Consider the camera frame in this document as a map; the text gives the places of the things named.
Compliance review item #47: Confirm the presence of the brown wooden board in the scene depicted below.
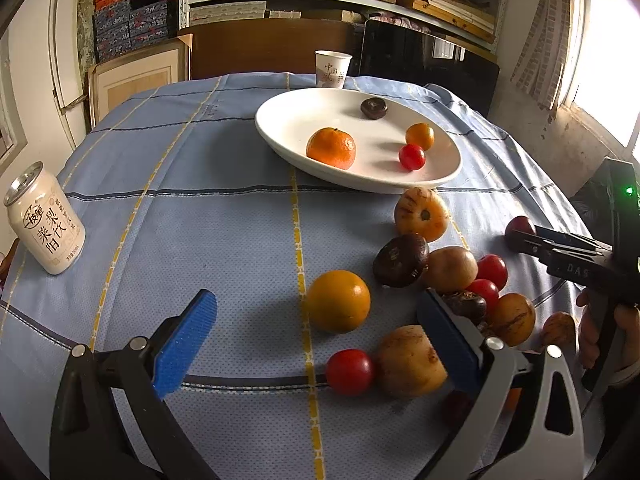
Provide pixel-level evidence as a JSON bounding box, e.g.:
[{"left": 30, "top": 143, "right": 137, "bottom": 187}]
[{"left": 190, "top": 21, "right": 368, "bottom": 81}]

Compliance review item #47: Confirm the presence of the brown oblong fruit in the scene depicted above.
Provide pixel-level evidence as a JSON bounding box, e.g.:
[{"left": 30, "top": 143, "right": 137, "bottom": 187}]
[{"left": 377, "top": 324, "right": 449, "bottom": 400}]

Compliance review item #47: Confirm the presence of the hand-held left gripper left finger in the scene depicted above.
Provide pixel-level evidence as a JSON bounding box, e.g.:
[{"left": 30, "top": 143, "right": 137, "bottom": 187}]
[{"left": 49, "top": 289, "right": 221, "bottom": 480}]

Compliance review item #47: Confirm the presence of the white framed sliding window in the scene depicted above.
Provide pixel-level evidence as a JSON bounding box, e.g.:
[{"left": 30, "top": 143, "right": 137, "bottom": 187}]
[{"left": 0, "top": 35, "right": 28, "bottom": 171}]

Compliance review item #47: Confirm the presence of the cream drink can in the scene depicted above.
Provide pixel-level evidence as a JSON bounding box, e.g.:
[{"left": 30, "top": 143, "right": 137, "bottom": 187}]
[{"left": 4, "top": 161, "right": 86, "bottom": 276}]

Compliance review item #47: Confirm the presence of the stack of blue patterned boxes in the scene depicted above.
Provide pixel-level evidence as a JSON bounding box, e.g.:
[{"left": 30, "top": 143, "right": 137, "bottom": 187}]
[{"left": 92, "top": 0, "right": 178, "bottom": 63}]

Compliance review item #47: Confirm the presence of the orange brown striped fruit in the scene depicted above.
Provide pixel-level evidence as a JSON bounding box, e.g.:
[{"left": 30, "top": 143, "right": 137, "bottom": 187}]
[{"left": 485, "top": 292, "right": 537, "bottom": 347}]

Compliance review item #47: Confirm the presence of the small olive striped fruit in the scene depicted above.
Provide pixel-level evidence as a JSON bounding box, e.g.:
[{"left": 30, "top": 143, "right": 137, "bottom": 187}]
[{"left": 542, "top": 312, "right": 577, "bottom": 347}]

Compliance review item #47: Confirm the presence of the person's right hand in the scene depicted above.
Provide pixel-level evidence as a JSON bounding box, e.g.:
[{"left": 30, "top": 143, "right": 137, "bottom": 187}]
[{"left": 576, "top": 292, "right": 640, "bottom": 387}]

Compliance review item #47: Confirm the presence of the black flat screen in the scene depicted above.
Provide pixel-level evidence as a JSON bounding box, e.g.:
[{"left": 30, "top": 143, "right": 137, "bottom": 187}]
[{"left": 357, "top": 18, "right": 501, "bottom": 118}]

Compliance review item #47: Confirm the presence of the green marble slab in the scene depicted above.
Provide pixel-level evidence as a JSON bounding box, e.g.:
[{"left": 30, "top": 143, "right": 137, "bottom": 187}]
[{"left": 75, "top": 0, "right": 98, "bottom": 68}]

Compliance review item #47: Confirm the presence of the brown round fruit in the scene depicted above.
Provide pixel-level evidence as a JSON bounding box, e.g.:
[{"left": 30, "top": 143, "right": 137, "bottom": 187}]
[{"left": 422, "top": 246, "right": 479, "bottom": 293}]

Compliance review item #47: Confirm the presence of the patterned curtain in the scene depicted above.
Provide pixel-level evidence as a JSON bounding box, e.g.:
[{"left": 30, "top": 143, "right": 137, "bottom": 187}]
[{"left": 510, "top": 0, "right": 586, "bottom": 111}]

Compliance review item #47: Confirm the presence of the bright window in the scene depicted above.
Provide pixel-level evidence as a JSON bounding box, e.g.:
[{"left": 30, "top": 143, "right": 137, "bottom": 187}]
[{"left": 560, "top": 0, "right": 640, "bottom": 161}]

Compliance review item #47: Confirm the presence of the small red cherry tomato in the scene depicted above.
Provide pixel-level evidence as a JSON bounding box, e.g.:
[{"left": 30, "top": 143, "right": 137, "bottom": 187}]
[{"left": 398, "top": 143, "right": 427, "bottom": 172}]

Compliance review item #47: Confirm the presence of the small orange citrus fruit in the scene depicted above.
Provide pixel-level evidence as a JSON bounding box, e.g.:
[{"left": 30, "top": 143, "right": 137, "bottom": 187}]
[{"left": 405, "top": 123, "right": 435, "bottom": 151}]

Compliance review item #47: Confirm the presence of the white oval plate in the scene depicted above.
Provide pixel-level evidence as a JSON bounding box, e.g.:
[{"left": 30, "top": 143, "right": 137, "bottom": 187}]
[{"left": 254, "top": 88, "right": 462, "bottom": 195}]

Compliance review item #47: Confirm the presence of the bumpy orange mandarin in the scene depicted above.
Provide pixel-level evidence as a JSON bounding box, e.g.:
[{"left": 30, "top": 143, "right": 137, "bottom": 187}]
[{"left": 306, "top": 127, "right": 358, "bottom": 170}]

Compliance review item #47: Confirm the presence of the white door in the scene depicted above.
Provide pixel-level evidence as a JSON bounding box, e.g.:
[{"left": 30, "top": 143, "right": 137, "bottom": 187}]
[{"left": 47, "top": 0, "right": 91, "bottom": 136}]

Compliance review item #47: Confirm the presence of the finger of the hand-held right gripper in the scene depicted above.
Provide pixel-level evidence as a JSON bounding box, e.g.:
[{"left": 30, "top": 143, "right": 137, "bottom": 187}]
[
  {"left": 506, "top": 231, "right": 562, "bottom": 262},
  {"left": 534, "top": 226, "right": 614, "bottom": 253}
]

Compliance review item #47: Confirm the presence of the orange round fruit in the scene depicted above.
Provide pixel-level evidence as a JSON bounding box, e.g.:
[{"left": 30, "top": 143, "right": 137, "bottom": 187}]
[{"left": 306, "top": 270, "right": 372, "bottom": 334}]

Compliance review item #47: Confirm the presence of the white paper cup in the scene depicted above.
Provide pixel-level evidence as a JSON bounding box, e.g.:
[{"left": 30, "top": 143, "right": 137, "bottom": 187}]
[{"left": 314, "top": 50, "right": 353, "bottom": 89}]

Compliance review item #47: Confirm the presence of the small dark brown fruit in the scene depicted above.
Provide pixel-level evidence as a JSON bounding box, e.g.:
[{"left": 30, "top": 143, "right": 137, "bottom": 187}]
[{"left": 360, "top": 98, "right": 388, "bottom": 120}]

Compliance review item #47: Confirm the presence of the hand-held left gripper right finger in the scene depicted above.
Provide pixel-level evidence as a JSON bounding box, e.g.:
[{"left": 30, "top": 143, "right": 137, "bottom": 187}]
[{"left": 416, "top": 287, "right": 588, "bottom": 480}]

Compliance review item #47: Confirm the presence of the small dark red plum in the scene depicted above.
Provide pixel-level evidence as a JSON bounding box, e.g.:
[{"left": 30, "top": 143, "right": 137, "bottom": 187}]
[{"left": 504, "top": 215, "right": 537, "bottom": 252}]

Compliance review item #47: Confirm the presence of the wooden framed board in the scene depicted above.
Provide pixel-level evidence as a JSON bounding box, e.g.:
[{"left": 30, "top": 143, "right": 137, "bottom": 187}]
[{"left": 87, "top": 34, "right": 193, "bottom": 131}]

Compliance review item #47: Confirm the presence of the dark brown glossy fruit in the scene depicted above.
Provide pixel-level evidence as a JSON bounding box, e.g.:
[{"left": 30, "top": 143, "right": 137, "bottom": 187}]
[{"left": 442, "top": 291, "right": 488, "bottom": 325}]

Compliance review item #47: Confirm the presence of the striped pepino melon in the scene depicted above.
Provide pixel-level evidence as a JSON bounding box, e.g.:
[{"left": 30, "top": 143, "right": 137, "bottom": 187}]
[{"left": 394, "top": 187, "right": 449, "bottom": 242}]

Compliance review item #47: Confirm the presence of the stack of wooden frames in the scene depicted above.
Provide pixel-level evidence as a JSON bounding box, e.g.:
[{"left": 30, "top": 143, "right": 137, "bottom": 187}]
[{"left": 405, "top": 0, "right": 501, "bottom": 43}]

